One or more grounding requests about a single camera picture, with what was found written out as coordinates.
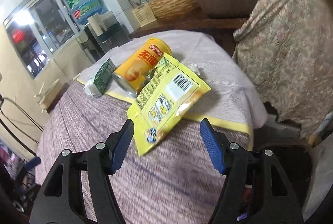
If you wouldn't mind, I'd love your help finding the green white milk carton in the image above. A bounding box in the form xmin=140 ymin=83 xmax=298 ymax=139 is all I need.
xmin=83 ymin=58 xmax=116 ymax=97

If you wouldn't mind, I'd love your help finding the yellow chip can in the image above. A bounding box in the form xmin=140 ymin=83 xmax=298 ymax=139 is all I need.
xmin=112 ymin=38 xmax=172 ymax=98

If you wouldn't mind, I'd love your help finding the yellow snack bag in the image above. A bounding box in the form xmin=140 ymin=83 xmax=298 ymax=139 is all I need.
xmin=127 ymin=54 xmax=211 ymax=156

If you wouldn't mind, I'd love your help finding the black trash bin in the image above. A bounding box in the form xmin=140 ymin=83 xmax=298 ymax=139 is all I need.
xmin=238 ymin=145 xmax=313 ymax=223

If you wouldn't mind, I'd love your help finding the purple striped tablecloth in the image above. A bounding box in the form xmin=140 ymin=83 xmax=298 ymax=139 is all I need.
xmin=36 ymin=30 xmax=267 ymax=223

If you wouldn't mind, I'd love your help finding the water dispenser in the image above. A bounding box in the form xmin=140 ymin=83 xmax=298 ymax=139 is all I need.
xmin=78 ymin=11 xmax=129 ymax=63

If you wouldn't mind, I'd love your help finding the floral cloth cover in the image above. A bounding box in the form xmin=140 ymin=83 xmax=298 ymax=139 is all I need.
xmin=234 ymin=0 xmax=332 ymax=137

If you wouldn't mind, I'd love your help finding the blue water jug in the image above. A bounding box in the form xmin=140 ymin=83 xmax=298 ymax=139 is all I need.
xmin=65 ymin=0 xmax=107 ymax=25

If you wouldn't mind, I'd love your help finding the dark wooden counter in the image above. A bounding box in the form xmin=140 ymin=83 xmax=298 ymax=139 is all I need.
xmin=129 ymin=8 xmax=248 ymax=39

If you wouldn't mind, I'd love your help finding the beige utensil holder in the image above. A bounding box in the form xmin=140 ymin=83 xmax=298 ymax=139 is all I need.
xmin=132 ymin=3 xmax=157 ymax=27

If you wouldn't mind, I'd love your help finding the woven basin sink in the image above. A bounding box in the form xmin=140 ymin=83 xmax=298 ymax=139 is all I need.
xmin=148 ymin=0 xmax=200 ymax=21

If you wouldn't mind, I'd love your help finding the window frame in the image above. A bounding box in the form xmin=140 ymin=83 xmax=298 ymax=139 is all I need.
xmin=3 ymin=0 xmax=81 ymax=79

